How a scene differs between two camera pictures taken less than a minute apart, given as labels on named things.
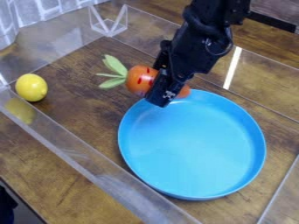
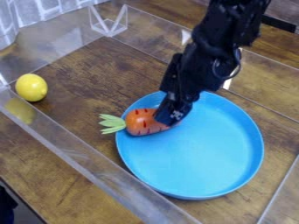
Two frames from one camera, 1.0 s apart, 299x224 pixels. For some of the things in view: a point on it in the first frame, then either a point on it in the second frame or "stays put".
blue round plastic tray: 197,150 stays put
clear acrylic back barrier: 258,75 stays put
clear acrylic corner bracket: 109,26 stays put
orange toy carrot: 138,76 → 139,122
